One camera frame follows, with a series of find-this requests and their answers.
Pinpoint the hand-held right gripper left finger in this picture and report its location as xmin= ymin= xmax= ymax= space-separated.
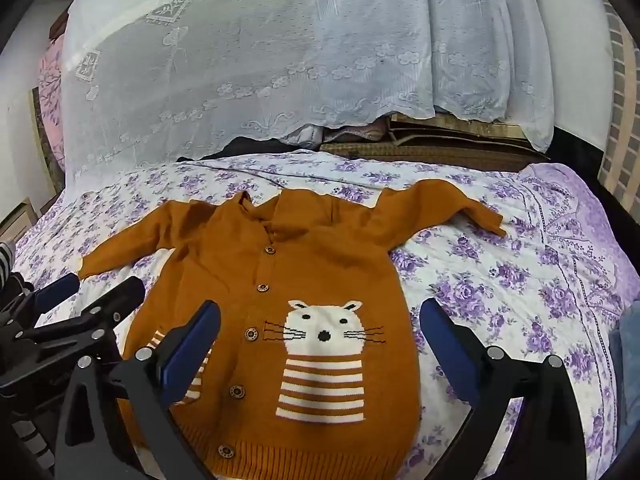
xmin=55 ymin=301 xmax=222 ymax=480

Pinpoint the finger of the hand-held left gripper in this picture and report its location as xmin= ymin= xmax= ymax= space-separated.
xmin=20 ymin=276 xmax=146 ymax=346
xmin=0 ymin=274 xmax=81 ymax=332

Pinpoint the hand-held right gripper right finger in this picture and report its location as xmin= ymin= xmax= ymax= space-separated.
xmin=419 ymin=298 xmax=587 ymax=480

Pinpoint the orange knit cat sweater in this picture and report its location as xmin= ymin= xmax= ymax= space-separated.
xmin=77 ymin=178 xmax=507 ymax=480

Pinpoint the person's left forearm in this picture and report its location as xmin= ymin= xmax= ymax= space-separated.
xmin=0 ymin=241 xmax=18 ymax=288

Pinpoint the wooden cabinet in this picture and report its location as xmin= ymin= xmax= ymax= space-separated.
xmin=0 ymin=199 xmax=39 ymax=248

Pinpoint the purple floral bed sheet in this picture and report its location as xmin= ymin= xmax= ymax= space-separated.
xmin=10 ymin=149 xmax=640 ymax=480

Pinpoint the blue cloth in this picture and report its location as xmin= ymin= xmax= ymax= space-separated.
xmin=609 ymin=300 xmax=640 ymax=443

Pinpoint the pink floral cloth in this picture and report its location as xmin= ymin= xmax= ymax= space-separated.
xmin=37 ymin=35 xmax=69 ymax=171

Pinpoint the grey white folded garment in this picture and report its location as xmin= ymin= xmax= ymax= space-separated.
xmin=280 ymin=122 xmax=386 ymax=151

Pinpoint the white lace cloth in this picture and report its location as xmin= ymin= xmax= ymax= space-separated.
xmin=59 ymin=0 xmax=511 ymax=188

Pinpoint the white plain cloth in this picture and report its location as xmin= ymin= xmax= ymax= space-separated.
xmin=432 ymin=0 xmax=557 ymax=155

